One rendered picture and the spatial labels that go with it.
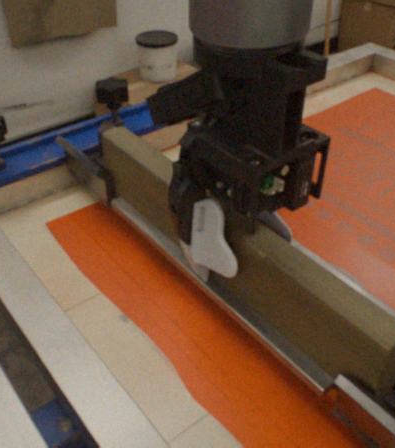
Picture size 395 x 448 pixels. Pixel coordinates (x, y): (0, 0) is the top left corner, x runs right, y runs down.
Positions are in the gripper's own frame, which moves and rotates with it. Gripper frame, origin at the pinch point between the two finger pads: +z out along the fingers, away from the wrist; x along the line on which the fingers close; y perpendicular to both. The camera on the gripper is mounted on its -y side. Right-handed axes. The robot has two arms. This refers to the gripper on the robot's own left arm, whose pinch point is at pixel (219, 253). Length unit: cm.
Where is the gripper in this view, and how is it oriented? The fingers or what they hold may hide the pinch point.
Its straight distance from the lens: 46.4
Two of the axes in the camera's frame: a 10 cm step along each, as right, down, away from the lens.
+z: 0.0, 7.7, 6.4
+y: 6.2, 5.0, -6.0
